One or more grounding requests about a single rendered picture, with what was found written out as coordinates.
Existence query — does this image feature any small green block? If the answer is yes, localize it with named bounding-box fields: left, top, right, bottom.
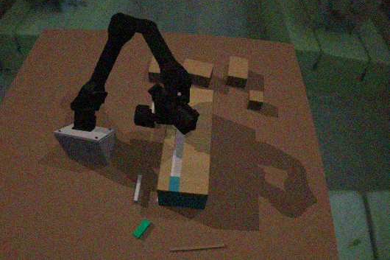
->
left=132, top=218, right=151, bottom=239

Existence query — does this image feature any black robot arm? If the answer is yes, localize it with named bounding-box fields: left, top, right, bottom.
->
left=70, top=13, right=199, bottom=135

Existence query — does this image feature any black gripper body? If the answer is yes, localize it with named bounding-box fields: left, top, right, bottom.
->
left=134, top=105, right=172, bottom=126

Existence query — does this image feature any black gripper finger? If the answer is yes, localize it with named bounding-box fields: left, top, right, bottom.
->
left=142, top=109, right=155, bottom=128

